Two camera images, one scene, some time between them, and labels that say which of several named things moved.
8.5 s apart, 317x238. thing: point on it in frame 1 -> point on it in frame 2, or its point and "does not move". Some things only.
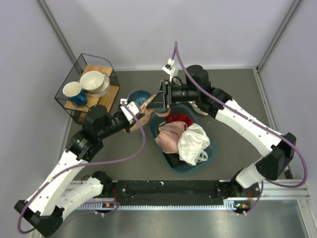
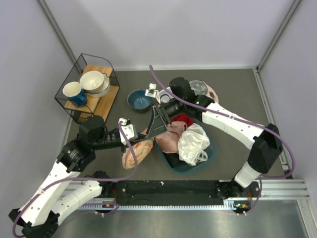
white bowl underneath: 105,89 does not move
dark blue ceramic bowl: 138,95 does not move
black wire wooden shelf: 92,82 does not move
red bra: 178,117 does not move
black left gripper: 128,125 -> 140,137
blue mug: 76,94 does not move
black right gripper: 164,98 -> 157,125
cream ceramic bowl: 91,81 does not move
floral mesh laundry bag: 144,114 -> 139,150
